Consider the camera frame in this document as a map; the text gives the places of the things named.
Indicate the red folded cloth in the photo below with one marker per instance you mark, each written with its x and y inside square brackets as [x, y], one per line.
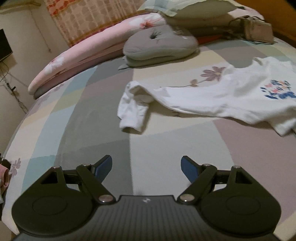
[211, 39]

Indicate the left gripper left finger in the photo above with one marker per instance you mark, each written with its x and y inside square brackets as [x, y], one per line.
[92, 176]

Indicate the black wall television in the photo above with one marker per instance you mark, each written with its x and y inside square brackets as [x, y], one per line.
[5, 49]

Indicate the pink floral folded quilt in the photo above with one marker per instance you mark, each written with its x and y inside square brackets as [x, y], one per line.
[100, 47]

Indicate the grey donut cushion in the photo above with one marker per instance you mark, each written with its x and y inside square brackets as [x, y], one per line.
[157, 45]

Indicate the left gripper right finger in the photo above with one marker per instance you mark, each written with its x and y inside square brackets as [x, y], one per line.
[200, 177]

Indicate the wooden headboard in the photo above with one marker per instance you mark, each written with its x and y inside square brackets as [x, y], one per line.
[281, 15]

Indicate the patterned beige curtain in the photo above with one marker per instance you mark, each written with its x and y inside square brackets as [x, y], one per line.
[79, 19]

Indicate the striped green white pillow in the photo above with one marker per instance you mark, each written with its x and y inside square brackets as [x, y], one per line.
[190, 9]

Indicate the person left hand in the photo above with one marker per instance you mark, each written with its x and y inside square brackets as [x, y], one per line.
[4, 176]

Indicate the pink leather handbag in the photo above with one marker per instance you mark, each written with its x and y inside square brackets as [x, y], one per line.
[252, 29]

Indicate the white printed sweatshirt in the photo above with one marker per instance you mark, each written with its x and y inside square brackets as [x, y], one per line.
[262, 91]

